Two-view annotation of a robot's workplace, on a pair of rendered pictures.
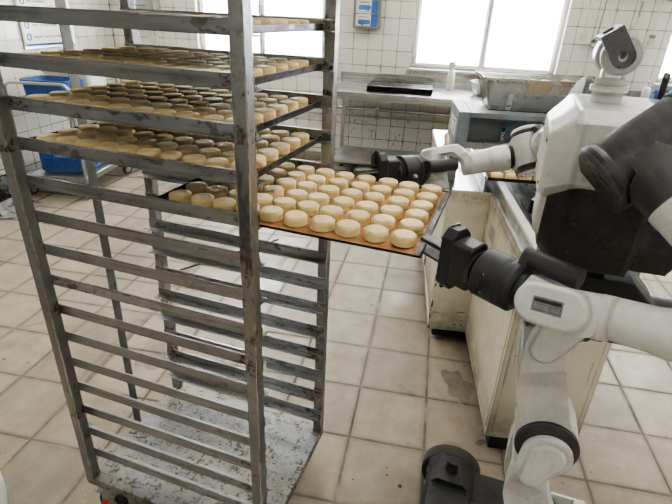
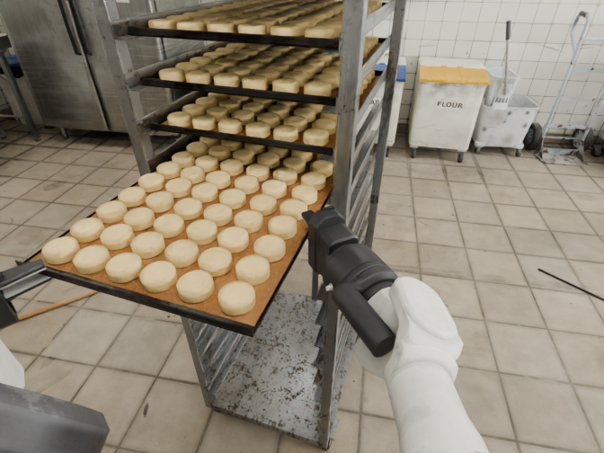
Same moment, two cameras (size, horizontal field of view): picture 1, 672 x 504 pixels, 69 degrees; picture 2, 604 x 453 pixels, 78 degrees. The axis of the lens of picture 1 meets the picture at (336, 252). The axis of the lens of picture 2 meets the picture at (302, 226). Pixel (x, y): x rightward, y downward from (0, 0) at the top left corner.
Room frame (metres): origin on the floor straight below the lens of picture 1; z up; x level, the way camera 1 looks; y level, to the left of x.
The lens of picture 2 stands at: (1.25, -0.59, 1.52)
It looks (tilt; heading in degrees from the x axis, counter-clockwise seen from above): 36 degrees down; 90
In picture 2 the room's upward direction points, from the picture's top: straight up
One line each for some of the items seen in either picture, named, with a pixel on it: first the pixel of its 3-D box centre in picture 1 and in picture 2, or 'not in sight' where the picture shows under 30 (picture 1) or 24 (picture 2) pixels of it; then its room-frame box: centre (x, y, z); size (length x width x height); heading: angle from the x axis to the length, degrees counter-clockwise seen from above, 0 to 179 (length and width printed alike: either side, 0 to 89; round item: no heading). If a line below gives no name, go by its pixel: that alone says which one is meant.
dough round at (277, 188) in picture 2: (315, 181); (274, 189); (1.19, 0.06, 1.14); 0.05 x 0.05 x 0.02
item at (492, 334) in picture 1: (529, 312); not in sight; (1.71, -0.81, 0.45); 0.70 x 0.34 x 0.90; 174
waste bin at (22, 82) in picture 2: not in sight; (30, 89); (-1.77, 3.61, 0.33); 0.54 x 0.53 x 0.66; 170
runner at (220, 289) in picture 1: (144, 268); not in sight; (1.02, 0.46, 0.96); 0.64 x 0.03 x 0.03; 72
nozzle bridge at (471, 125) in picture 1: (530, 148); not in sight; (2.22, -0.86, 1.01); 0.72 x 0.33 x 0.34; 84
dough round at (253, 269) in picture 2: (408, 187); (253, 270); (1.17, -0.18, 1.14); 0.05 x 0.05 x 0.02
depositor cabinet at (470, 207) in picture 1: (490, 226); not in sight; (2.69, -0.91, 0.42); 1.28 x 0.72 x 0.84; 174
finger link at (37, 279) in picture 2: (434, 255); (28, 286); (0.84, -0.19, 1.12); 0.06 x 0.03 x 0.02; 41
